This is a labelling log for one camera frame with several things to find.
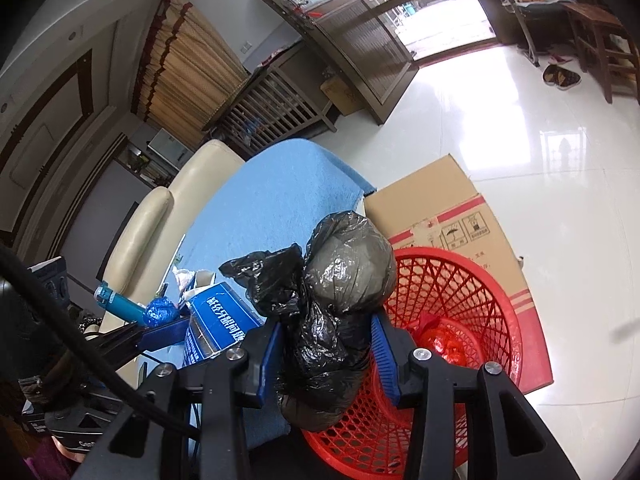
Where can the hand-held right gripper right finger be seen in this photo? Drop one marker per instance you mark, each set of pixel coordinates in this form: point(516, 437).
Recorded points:
point(386, 360)

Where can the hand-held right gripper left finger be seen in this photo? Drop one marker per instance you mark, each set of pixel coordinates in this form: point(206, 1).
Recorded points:
point(269, 357)

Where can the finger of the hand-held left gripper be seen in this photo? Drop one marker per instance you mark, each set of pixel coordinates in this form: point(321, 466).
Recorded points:
point(165, 334)

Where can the black garbage bag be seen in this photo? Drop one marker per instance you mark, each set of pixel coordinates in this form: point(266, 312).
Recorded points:
point(325, 360)

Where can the white tissue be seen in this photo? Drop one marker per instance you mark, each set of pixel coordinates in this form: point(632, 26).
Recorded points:
point(187, 280)

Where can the red plastic basket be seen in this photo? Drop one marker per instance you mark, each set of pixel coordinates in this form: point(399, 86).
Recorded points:
point(450, 285)

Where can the blue crumpled plastic ball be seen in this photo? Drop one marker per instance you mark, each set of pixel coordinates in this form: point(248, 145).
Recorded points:
point(160, 312)

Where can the teal bottle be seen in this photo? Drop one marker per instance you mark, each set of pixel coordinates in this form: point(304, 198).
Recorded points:
point(125, 306)

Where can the blue printed carton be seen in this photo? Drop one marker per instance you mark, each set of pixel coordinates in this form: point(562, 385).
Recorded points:
point(220, 310)

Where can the red plastic bag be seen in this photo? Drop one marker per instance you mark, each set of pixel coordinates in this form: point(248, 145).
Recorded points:
point(445, 342)

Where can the cream leather sofa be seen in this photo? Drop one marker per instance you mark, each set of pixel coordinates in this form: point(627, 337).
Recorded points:
point(145, 230)

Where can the large cardboard box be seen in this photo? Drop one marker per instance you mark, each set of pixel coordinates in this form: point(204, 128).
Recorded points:
point(435, 195)

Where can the white box appliance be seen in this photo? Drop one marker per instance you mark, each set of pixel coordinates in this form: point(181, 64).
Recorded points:
point(167, 147)

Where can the wooden slatted crib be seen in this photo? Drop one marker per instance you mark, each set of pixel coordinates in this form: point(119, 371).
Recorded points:
point(270, 105)

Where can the bamboo curtain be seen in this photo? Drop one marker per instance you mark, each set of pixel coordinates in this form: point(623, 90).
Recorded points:
point(185, 70)

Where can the small cardboard box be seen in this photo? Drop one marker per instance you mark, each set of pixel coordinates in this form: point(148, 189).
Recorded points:
point(342, 94)

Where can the brown mesh door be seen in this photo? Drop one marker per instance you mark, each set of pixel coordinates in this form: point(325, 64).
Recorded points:
point(365, 55)

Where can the brown slipper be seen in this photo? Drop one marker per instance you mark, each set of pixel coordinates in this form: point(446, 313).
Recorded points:
point(570, 79)
point(551, 74)

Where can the wooden chair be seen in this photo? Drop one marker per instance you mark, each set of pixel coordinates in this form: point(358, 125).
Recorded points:
point(595, 15)

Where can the metal frame chair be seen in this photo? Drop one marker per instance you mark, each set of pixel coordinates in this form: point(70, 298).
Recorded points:
point(525, 7)

